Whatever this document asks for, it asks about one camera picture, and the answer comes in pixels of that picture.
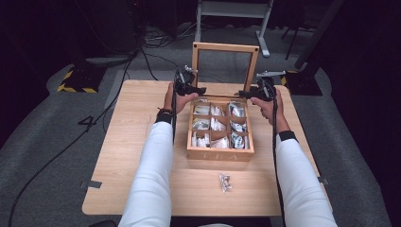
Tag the single silver tea packet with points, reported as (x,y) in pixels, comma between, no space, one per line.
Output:
(225,183)

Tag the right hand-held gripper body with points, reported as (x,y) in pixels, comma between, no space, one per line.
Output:
(266,88)

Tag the person's right hand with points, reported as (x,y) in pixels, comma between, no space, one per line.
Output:
(272,112)

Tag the white metal table frame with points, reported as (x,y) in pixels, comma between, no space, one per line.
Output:
(231,9)

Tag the grey metal pole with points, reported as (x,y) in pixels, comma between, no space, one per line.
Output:
(318,31)

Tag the person's left hand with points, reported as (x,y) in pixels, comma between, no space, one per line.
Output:
(176,102)

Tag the black yellow striped stand base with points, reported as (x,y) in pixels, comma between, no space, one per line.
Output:
(80,80)
(302,85)

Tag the group of white tea bags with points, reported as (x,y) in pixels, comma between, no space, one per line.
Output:
(217,126)

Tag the grey tape strip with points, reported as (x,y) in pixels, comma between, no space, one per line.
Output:
(322,181)
(93,184)

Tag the black stand legs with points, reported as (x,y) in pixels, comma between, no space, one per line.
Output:
(294,41)

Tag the wooden tea box with lid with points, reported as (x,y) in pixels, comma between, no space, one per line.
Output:
(220,154)

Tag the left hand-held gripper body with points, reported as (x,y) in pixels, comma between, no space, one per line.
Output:
(184,80)

